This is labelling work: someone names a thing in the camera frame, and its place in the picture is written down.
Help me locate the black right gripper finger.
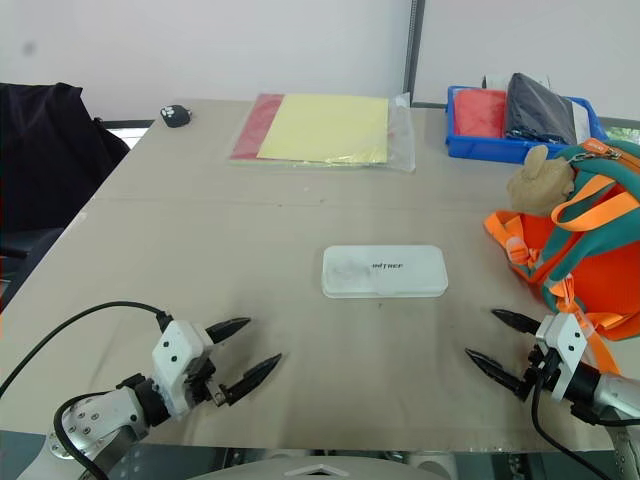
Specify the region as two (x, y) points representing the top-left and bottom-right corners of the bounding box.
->
(464, 347), (532, 402)
(490, 308), (544, 336)

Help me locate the red paper sheet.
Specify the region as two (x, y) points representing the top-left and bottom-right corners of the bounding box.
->
(230, 92), (287, 161)

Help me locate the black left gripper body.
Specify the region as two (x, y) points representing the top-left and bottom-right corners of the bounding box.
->
(184, 355), (229, 408)

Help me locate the clear plastic sleeve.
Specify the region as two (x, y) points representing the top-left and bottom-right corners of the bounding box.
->
(228, 91), (417, 175)

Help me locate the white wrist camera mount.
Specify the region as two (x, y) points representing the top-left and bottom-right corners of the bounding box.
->
(151, 320), (214, 419)
(534, 312), (589, 404)

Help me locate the small black paw-print object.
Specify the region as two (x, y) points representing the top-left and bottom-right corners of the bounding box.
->
(159, 103), (194, 129)

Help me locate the white folded item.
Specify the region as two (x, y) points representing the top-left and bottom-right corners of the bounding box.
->
(568, 97), (597, 145)

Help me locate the white plastic pencil case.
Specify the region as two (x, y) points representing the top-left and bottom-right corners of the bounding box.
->
(321, 243), (450, 300)

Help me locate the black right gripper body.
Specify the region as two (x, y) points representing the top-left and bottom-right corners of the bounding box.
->
(521, 344), (559, 399)

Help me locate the dark navy folded cloth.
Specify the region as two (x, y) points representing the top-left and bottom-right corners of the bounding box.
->
(503, 72), (581, 144)

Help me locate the grey robot torso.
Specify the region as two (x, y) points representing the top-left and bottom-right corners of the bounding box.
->
(188, 451), (452, 480)

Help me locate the grey metal post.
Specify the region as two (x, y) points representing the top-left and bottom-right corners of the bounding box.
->
(403, 0), (427, 107)

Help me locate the blue plastic bin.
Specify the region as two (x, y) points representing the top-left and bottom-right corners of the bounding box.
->
(444, 84), (610, 166)

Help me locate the beige plush toy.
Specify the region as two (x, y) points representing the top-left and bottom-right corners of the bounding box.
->
(506, 145), (576, 218)

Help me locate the red folded cloth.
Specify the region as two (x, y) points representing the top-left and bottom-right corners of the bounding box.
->
(453, 88), (509, 139)

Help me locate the yellow paper sheet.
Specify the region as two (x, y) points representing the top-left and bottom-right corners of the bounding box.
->
(256, 93), (391, 166)

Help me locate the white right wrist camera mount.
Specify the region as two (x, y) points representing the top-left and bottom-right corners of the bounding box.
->
(534, 312), (589, 404)

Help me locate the orange and teal backpack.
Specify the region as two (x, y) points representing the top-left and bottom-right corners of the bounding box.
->
(483, 138), (640, 376)

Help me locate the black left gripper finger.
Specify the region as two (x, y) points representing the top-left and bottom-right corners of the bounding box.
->
(221, 352), (284, 406)
(205, 316), (253, 346)

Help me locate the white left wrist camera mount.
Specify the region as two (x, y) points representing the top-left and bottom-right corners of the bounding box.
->
(151, 320), (214, 419)

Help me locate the black cloth-covered chair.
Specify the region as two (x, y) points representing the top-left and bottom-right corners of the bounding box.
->
(0, 81), (134, 312)

